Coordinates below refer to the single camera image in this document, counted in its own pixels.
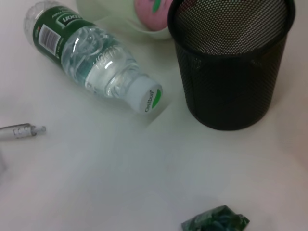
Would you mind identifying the translucent green fruit plate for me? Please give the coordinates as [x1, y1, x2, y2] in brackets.
[76, 0, 172, 40]

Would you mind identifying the silver ballpoint pen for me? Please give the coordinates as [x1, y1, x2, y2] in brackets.
[0, 123, 47, 142]

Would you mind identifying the green plastic wrapper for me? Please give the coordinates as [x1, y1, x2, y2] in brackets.
[181, 205, 250, 231]

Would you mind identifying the pink toy peach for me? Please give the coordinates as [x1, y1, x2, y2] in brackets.
[134, 0, 175, 31]

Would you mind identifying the black mesh pen holder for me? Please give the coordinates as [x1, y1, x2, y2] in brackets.
[167, 0, 295, 131]

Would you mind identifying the clear green-label water bottle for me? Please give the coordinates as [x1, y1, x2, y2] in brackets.
[23, 1, 164, 114]

